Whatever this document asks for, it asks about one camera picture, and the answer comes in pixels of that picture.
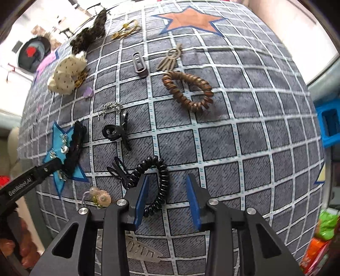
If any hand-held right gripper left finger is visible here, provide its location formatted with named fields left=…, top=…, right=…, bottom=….
left=29, top=175, right=150, bottom=276

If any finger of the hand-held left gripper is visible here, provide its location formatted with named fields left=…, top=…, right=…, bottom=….
left=0, top=159, right=64, bottom=210

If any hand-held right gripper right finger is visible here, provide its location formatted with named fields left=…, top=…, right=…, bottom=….
left=185, top=174, right=303, bottom=276

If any black spiral hair tie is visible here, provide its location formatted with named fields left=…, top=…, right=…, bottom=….
left=127, top=156, right=170, bottom=217

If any black bunny hair clip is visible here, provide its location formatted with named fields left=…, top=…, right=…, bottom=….
left=107, top=156, right=133, bottom=189

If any pink flower hair tie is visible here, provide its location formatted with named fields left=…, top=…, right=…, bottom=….
left=82, top=186, right=111, bottom=209

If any clear plastic claw clip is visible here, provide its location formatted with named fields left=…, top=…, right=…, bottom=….
left=96, top=230, right=163, bottom=264

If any black scalloped snap hair clip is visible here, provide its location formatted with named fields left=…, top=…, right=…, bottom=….
left=62, top=121, right=87, bottom=181

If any black claw hair clip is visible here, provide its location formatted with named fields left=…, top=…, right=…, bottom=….
left=102, top=111, right=133, bottom=152

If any person's left hand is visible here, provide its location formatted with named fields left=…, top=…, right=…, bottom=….
left=0, top=219, right=40, bottom=266

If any grey checked star blanket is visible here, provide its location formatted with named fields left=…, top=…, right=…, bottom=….
left=17, top=0, right=326, bottom=276

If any silver rhinestone hair clip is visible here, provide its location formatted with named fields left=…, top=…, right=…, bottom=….
left=98, top=102, right=123, bottom=120

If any cream polka-dot hair bow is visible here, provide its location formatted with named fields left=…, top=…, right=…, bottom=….
left=47, top=52, right=88, bottom=96

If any white washing machine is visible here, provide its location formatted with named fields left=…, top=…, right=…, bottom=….
left=11, top=36, right=52, bottom=73

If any orange packet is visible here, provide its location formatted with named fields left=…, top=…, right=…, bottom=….
left=300, top=237, right=332, bottom=274

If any green packet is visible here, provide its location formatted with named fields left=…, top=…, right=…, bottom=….
left=314, top=210, right=340, bottom=241

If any brown rectangular hair clip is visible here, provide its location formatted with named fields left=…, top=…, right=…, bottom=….
left=132, top=51, right=148, bottom=78

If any bronze hand-shaped hair clip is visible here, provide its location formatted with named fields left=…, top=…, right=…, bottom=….
left=156, top=44, right=184, bottom=73

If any blue plastic stool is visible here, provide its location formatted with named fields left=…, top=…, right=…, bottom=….
left=316, top=105, right=340, bottom=147

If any leopard print hair bow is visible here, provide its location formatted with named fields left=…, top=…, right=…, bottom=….
left=70, top=9, right=107, bottom=54

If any gold metal hair clip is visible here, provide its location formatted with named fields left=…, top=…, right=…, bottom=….
left=112, top=21, right=141, bottom=41

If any brown spiral hair tie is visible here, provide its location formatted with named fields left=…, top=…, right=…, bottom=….
left=162, top=71, right=214, bottom=112

